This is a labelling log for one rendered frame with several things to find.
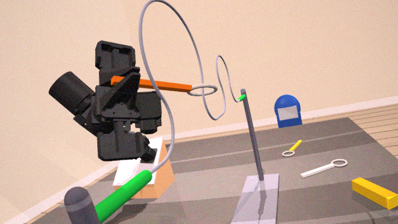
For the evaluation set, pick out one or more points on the orange handle with grey loop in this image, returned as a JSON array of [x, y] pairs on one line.
[[170, 86]]

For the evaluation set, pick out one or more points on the white loop with straight handle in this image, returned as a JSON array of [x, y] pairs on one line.
[[317, 170]]

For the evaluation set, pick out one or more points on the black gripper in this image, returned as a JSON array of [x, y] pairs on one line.
[[114, 105]]

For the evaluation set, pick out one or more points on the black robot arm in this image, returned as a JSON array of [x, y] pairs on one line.
[[75, 96]]

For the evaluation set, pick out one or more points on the white loop with yellow handle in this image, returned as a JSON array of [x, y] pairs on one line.
[[293, 148]]

